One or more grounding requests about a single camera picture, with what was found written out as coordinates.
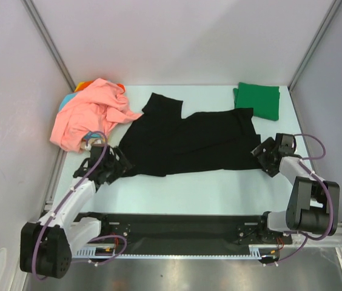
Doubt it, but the black t-shirt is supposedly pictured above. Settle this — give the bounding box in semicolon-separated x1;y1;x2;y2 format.
118;93;261;177

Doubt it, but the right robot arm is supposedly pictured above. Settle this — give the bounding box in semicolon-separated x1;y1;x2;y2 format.
251;133;340;243

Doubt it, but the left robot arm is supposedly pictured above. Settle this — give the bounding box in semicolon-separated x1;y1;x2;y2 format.
19;144;132;280

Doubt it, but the beige t-shirt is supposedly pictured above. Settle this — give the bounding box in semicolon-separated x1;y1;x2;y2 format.
80;138;104;152

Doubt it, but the folded green t-shirt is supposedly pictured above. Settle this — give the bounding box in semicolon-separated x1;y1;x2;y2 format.
233;82;280;121

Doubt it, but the pink t-shirt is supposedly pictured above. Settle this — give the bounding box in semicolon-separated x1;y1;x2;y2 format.
50;78;141;153

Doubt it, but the orange t-shirt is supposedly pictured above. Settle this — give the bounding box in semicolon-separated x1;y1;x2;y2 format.
116;83;126;93

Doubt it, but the light blue t-shirt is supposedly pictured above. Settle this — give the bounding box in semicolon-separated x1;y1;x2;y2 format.
58;92;100;141

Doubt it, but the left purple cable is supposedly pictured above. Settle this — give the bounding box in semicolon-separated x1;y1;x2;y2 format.
33;130;128;281

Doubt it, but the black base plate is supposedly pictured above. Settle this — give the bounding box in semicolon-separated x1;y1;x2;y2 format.
75;212;292;252

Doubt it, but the grey slotted cable duct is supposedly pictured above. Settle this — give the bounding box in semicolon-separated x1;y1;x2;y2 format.
73;245;278;261

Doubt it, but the right aluminium frame post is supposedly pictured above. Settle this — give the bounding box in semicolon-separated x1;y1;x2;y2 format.
287;0;342;93

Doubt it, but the aluminium frame post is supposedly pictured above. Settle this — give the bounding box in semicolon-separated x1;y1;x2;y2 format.
287;0;342;93
21;0;76;91

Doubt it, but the left aluminium frame post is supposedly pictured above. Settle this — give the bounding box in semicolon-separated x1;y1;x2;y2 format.
21;0;76;91

